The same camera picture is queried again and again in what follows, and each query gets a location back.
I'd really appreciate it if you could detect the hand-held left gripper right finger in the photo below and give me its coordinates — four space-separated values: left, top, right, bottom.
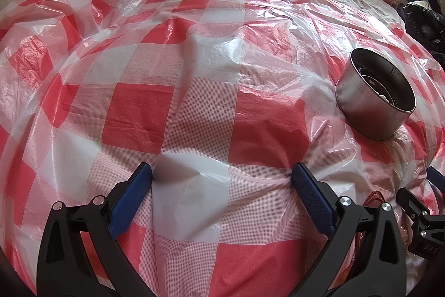
291 162 407 297

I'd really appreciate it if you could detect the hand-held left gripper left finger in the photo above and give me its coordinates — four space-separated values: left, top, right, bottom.
36 162 164 297

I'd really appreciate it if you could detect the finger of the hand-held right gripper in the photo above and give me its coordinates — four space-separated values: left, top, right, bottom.
427 166 445 187
397 186 445 240

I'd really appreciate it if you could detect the round metal tin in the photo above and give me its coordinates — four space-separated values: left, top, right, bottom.
335 47 417 142

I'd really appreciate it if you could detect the red white checkered plastic sheet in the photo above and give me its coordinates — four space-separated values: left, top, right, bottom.
0 0 445 297

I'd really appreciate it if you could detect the pile of dark clothes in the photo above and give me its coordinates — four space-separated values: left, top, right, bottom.
396 0 445 56

